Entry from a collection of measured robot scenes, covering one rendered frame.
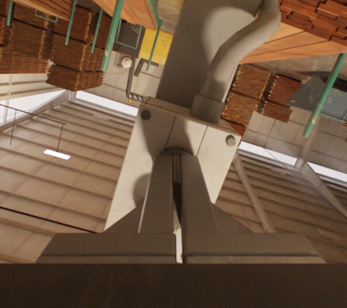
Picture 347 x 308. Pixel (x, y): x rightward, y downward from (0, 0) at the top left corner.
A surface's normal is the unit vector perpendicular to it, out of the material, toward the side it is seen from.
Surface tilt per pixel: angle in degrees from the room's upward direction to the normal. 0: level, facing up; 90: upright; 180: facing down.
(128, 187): 90
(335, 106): 90
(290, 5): 90
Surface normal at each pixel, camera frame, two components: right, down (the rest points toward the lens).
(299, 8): 0.00, 0.25
